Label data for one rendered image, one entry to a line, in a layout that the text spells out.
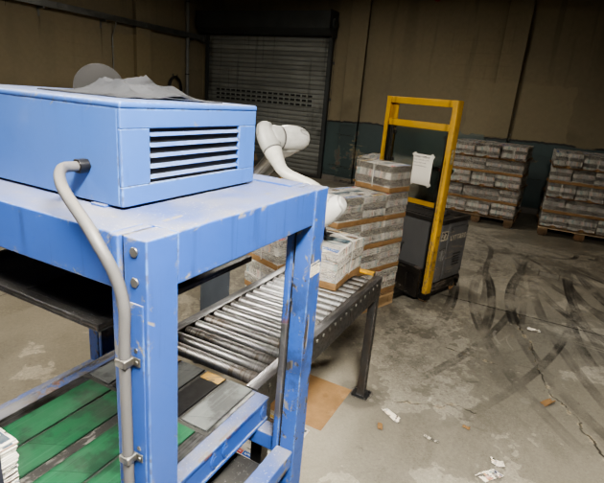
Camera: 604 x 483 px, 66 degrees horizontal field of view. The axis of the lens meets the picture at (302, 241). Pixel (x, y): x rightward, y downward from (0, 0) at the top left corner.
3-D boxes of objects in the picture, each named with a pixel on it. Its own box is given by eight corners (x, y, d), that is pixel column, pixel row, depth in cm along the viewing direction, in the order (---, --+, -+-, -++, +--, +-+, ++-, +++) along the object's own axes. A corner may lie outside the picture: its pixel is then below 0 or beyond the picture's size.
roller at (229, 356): (178, 338, 200) (178, 328, 198) (272, 375, 179) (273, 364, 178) (171, 343, 195) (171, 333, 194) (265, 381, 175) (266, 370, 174)
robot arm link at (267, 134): (269, 142, 240) (290, 142, 248) (257, 114, 246) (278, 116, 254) (258, 157, 250) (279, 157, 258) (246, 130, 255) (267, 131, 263)
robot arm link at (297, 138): (222, 187, 310) (251, 185, 323) (230, 209, 306) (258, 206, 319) (278, 117, 252) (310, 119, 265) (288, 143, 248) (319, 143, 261)
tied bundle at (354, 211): (303, 218, 382) (305, 190, 375) (328, 214, 401) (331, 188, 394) (336, 230, 355) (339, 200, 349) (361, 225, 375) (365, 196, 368)
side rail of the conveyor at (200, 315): (298, 273, 303) (300, 256, 300) (306, 275, 301) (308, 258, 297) (141, 368, 189) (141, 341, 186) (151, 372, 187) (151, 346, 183)
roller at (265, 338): (208, 322, 216) (208, 311, 215) (296, 354, 196) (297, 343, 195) (200, 326, 212) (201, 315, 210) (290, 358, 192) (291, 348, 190)
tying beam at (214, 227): (97, 172, 174) (96, 145, 171) (325, 220, 133) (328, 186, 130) (-133, 199, 116) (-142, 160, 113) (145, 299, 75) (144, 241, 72)
